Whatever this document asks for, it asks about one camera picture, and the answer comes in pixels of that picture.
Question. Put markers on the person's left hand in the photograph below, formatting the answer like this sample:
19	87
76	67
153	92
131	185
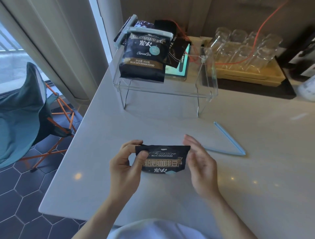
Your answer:
123	172

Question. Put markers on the person's right hand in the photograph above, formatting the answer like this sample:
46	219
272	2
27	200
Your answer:
204	172

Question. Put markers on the person's left thumb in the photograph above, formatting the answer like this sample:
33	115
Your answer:
142	158

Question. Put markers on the person's right thumb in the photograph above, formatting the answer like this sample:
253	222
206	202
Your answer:
190	154

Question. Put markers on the small black coffee bag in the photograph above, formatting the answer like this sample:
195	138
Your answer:
164	160

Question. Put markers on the person's right forearm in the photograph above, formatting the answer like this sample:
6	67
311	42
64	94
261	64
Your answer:
228	219

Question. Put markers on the person's left forearm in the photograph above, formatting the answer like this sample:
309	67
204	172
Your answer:
103	219

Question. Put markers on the blue sealing clip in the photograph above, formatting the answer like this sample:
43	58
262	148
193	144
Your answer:
231	141

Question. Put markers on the person's white shirt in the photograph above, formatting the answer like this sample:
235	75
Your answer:
152	230

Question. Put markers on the clear acrylic shelf stand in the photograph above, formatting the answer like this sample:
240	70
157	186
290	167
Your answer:
160	86

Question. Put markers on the tablet with teal screen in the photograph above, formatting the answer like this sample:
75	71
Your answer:
183	66

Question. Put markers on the black mat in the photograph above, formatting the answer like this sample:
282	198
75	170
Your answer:
258	90

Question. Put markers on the large black coffee bag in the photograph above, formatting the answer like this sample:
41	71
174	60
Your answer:
144	61

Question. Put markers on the beige tray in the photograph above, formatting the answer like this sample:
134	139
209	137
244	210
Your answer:
246	73

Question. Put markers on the group of clear drinking glasses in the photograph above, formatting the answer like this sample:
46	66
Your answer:
246	49

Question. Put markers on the grey sealing clip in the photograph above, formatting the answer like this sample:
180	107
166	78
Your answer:
125	30
150	32

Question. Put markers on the teal folding camp chair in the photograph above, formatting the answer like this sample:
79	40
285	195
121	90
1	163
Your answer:
19	118

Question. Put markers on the white container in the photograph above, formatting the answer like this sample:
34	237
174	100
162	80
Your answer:
307	88

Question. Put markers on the beige curtain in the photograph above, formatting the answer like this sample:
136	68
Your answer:
56	49

